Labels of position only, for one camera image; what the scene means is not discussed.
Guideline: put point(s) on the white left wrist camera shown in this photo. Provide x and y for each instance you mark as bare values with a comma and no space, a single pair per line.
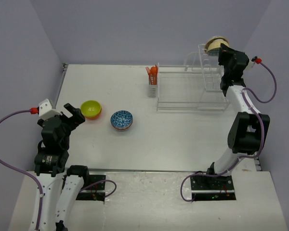
46,110

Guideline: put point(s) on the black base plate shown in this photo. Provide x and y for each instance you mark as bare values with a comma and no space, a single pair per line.
212,189
94,193

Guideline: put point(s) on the white red patterned bowl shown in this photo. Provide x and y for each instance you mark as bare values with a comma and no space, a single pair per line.
121,118

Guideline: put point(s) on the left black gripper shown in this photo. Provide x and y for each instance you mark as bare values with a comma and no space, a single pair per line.
75,119

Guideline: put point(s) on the orange plastic spoon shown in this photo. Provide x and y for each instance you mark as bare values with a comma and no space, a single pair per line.
153,72

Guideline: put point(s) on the white wire dish rack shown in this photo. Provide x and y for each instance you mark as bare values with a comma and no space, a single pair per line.
193,86

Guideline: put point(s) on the orange patterned ceramic bowl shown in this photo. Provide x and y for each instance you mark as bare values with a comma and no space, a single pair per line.
121,128

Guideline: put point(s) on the orange plastic knife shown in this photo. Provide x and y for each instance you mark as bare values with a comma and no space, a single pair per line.
156,70

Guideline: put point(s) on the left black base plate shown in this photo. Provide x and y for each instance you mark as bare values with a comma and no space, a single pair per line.
94,193

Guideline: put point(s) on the white cutlery holder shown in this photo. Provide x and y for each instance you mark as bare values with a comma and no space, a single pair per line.
152,86

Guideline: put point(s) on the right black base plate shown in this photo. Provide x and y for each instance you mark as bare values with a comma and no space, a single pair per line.
212,189

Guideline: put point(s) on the orange plastic fork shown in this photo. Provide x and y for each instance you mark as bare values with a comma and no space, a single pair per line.
149,72

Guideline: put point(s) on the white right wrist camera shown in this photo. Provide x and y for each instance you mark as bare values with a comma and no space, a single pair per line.
251,63

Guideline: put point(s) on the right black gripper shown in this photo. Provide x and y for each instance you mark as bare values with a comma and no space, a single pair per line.
225,52

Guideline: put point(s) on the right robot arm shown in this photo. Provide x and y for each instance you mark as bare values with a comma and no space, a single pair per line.
248,132

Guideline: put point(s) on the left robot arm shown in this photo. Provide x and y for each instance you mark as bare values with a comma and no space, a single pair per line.
58,188

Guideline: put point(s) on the lime green plastic bowl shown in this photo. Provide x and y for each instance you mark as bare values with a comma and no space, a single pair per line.
90,108

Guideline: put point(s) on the tan yellow rimmed bowl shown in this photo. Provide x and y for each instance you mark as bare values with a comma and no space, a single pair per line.
212,48

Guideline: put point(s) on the orange plastic bowl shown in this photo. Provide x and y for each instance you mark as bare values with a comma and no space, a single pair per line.
93,117

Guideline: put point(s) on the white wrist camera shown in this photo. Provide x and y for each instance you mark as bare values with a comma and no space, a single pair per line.
46,110
251,63

